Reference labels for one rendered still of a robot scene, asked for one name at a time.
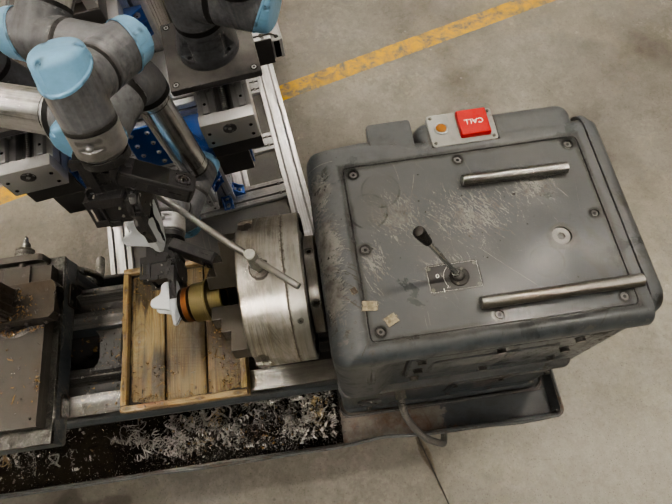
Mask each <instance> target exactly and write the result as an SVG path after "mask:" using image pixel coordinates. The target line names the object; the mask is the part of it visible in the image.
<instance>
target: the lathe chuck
mask: <svg viewBox="0 0 672 504"><path fill-rule="evenodd" d="M281 216H282V214H280V215H273V216H267V217H260V218H253V219H246V220H240V221H239V223H238V224H237V225H238V226H239V225H244V224H246V223H250V224H252V225H251V228H249V229H248V230H247V231H241V230H236V232H235V243H236V244H237V245H239V246H241V247H242V248H244V249H245V250H246V249H247V248H253V249H254V250H255V251H256V253H257V254H258V256H259V258H260V259H262V260H263V261H265V262H267V263H268V264H270V265H272V266H273V267H275V268H276V269H278V270H280V271H281V272H283V273H284V267H283V258H282V247H281V229H280V223H281ZM234 257H235V274H236V284H237V293H238V300H239V306H240V312H241V318H242V323H243V328H244V332H245V336H246V340H247V344H248V347H249V350H250V353H251V355H252V357H253V358H254V357H258V355H262V354H265V356H269V359H270V361H269V362H264V363H263V362H257V363H256V365H257V366H259V367H260V368H262V367H269V366H276V365H283V364H289V363H296V362H302V360H301V358H300V355H299V352H298V349H297V345H296V341H295V336H294V332H293V326H292V321H291V316H290V310H289V304H288V297H287V290H286V283H285V282H284V281H283V280H281V279H279V278H278V277H276V276H275V275H273V274H271V273H270V272H267V274H266V275H265V276H263V277H260V278H257V277H254V276H253V275H252V274H251V271H250V268H251V267H250V265H249V264H248V262H247V261H246V259H245V258H244V256H242V255H240V254H239V253H237V252H236V251H234Z"/></svg>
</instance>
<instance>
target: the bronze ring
mask: <svg viewBox="0 0 672 504"><path fill-rule="evenodd" d="M229 304H230V303H229V295H228V291H227V289H226V288H221V289H215V290H209V286H208V283H207V279H204V280H203V282H198V283H194V284H191V285H190V286H188V287H184V288H181V289H179V291H178V293H177V308H178V312H179V314H180V317H181V318H182V320H183V321H185V322H194V321H197V322H203V321H208V320H211V321H212V308H213V307H219V306H228V305H229Z"/></svg>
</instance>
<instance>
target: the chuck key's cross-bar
mask: <svg viewBox="0 0 672 504"><path fill-rule="evenodd" d="M155 195H156V194H155ZM156 198H157V199H158V200H160V201H161V202H163V203H164V204H165V205H167V206H168V207H170V208H171V209H173V210H174V211H176V212H177V213H179V214H180V215H182V216H183V217H185V218H186V219H188V220H189V221H191V222H192V223H194V224H195V225H197V226H198V227H200V228H201V229H203V230H204V231H205V232H207V233H208V234H210V235H211V236H213V237H214V238H216V239H217V240H219V241H220V242H222V243H223V244H225V245H226V246H228V247H229V248H231V249H232V250H234V251H236V252H237V253H239V254H240V255H242V256H243V252H244V251H245V249H244V248H242V247H241V246H239V245H237V244H236V243H234V242H233V241H231V240H230V239H228V238H227V237H225V236H224V235H222V234H221V233H219V232H218V231H216V230H215V229H213V228H212V227H210V226H209V225H207V224H206V223H204V222H203V221H201V220H200V219H198V218H197V217H195V216H194V215H193V214H191V213H190V212H188V211H187V210H185V209H184V208H182V207H181V206H179V205H178V204H176V203H175V202H173V201H172V200H170V199H169V198H167V197H164V196H160V195H156ZM254 263H255V264H257V265H258V266H260V267H262V268H263V269H265V270H266V271H268V272H270V273H271V274H273V275H275V276H276V277H278V278H279V279H281V280H283V281H284V282H286V283H287V284H289V285H291V286H292V287H294V288H296V289H299V288H300V286H301V283H299V282H298V281H296V280H294V279H293V278H291V277H290V276H288V275H286V274H285V273H283V272H281V271H280V270H278V269H276V268H275V267H273V266H272V265H270V264H268V263H267V262H265V261H263V260H262V259H260V258H259V257H258V258H257V259H256V261H255V262H254Z"/></svg>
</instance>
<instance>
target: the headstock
mask: <svg viewBox="0 0 672 504"><path fill-rule="evenodd" d="M492 117H493V120H494V123H495V126H496V130H497V133H498V139H493V140H486V141H479V142H473V143H466V144H459V145H452V146H445V147H438V148H432V145H431V141H430V137H429V133H428V129H427V126H426V125H422V126H420V127H418V128H417V129H416V130H415V132H414V133H413V139H414V143H415V148H406V147H403V146H400V145H399V144H397V143H389V144H382V145H375V146H369V143H368V142H364V143H358V144H353V145H348V146H344V147H339V148H335V149H330V150H326V151H322V152H319V153H316V154H313V155H312V156H311V157H310V158H309V160H308V163H307V178H308V186H309V193H310V201H311V208H312V216H313V223H314V231H315V238H316V246H317V253H318V261H319V268H320V276H321V283H322V291H323V298H324V306H325V313H326V321H327V328H328V336H329V343H330V350H331V357H332V360H333V364H334V368H335V371H336V375H337V379H338V382H339V386H340V389H341V391H342V392H343V393H344V394H345V395H346V396H348V397H351V398H360V397H367V396H373V395H377V394H379V393H380V392H381V391H382V390H383V389H384V388H385V387H386V386H388V385H390V384H395V383H402V382H408V381H417V380H422V379H429V378H435V377H442V376H449V375H456V374H463V373H469V372H476V371H485V370H490V369H496V368H503V367H510V366H517V365H523V364H530V363H537V362H544V361H553V360H557V359H564V358H571V357H575V356H577V355H579V354H581V353H583V352H585V351H587V350H588V349H590V348H592V347H594V346H596V345H597V344H599V343H601V342H603V341H604V340H606V339H608V338H610V337H612V336H613V335H615V334H617V333H619V332H620V331H622V330H624V329H626V328H633V327H639V326H646V325H650V324H651V323H652V322H653V321H654V319H655V312H656V311H657V310H658V309H659V308H660V307H661V305H662V302H663V289H662V286H661V284H660V281H659V279H658V276H657V274H656V271H655V269H654V266H653V264H652V262H651V259H650V257H649V254H648V252H647V249H646V247H645V245H644V242H643V240H642V237H641V235H640V232H639V230H638V227H637V225H636V223H635V220H634V218H633V215H632V213H631V210H630V208H629V206H628V203H627V201H626V198H625V196H624V193H623V191H622V188H621V186H620V184H619V181H618V179H617V176H616V174H615V171H614V169H613V167H612V164H611V162H610V159H609V157H608V154H607V152H606V149H605V147H604V145H603V142H602V140H601V137H600V135H599V132H598V130H597V127H596V125H595V123H594V122H592V121H590V120H588V119H587V118H585V117H583V116H574V117H572V118H571V119H570V118H569V115H568V113H567V111H566V110H565V109H564V108H562V107H560V106H549V107H542V108H535V109H528V110H521V111H514V112H507V113H500V114H493V115H492ZM558 162H568V163H569V172H568V173H564V174H556V175H548V176H540V177H532V178H524V179H516V180H508V181H501V182H493V183H485V184H477V185H469V186H462V184H461V175H463V174H471V173H479V172H487V171H495V170H503V169H510V168H518V167H526V166H534V165H542V164H550V163H558ZM417 226H422V227H424V228H425V230H426V231H427V233H428V234H429V236H430V237H431V239H432V243H433V244H434V245H435V246H436V247H437V248H438V249H439V250H440V251H441V252H442V253H443V255H444V256H445V257H446V258H447V259H448V260H449V261H450V263H451V264H452V265H453V266H454V267H455V268H456V267H462V268H464V269H466V270H467V271H468V273H469V281H468V283H467V284H465V285H463V286H457V285H454V284H453V283H452V282H451V281H450V278H449V274H450V270H449V269H448V267H447V266H446V265H445V264H444V263H443V262H442V261H441V260H440V259H439V257H438V256H437V255H436V254H435V253H434V252H433V251H432V250H431V249H430V248H429V247H428V246H425V245H423V244H422V243H421V242H420V241H418V240H417V239H416V238H415V237H414V235H413V230H414V228H416V227H417ZM639 273H642V274H643V275H644V276H645V278H646V284H645V286H640V287H633V288H626V289H619V290H613V291H606V292H599V293H592V294H585V295H578V296H571V297H565V298H558V299H551V300H544V301H537V302H530V303H523V304H517V305H510V306H503V307H496V308H489V309H481V307H480V303H479V298H480V297H482V296H489V295H495V294H502V293H509V292H516V291H523V290H530V289H537V288H543V287H550V286H557V285H564V284H571V283H578V282H585V281H591V280H598V279H605V278H612V277H619V276H626V275H633V274H639ZM353 287H355V288H356V289H357V291H358V293H356V294H355V295H353V294H352V293H351V291H350V289H352V288H353ZM362 301H377V303H378V304H377V305H378V307H377V311H362V310H363V309H362V306H363V304H362ZM393 312H394V314H395V313H396V314H395V315H397V317H398V319H400V321H398V322H397V323H395V324H394V325H392V326H391V327H389V326H388V325H387V323H386V322H385V321H384V318H385V317H387V316H389V315H390V314H392V313H393Z"/></svg>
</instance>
